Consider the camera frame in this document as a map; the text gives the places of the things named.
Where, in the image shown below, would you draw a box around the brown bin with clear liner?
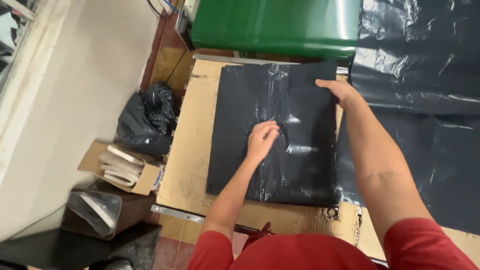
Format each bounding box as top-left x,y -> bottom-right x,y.
61,179 -> 156,241

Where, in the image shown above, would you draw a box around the cardboard box with white pads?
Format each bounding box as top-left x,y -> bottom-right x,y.
77,141 -> 166,196

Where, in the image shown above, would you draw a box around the person's right hand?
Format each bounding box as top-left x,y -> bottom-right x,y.
315,79 -> 361,110

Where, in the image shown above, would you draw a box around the metal table frame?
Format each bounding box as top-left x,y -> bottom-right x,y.
151,204 -> 206,224

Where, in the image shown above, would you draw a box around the long black plastic sheet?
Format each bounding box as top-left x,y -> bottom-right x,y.
335,0 -> 480,236

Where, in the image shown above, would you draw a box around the person's left hand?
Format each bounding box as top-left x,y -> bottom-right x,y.
246,120 -> 280,163

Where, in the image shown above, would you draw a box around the green machine cover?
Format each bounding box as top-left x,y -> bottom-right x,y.
190,0 -> 362,59

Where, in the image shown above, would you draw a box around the cardboard sheet table cover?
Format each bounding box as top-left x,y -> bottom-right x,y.
155,59 -> 480,268

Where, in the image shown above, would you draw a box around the black and blue cables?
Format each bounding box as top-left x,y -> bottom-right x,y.
146,0 -> 181,19

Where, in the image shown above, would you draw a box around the black floor mat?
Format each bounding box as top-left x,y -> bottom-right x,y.
0,221 -> 163,270

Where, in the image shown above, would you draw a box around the person's red shirt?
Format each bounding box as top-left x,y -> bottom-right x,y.
186,218 -> 479,270

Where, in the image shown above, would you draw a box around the crumpled black plastic bag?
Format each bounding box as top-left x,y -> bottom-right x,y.
116,81 -> 178,156

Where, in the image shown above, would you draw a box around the stack of black plastic bags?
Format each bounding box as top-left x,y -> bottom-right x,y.
205,60 -> 340,208

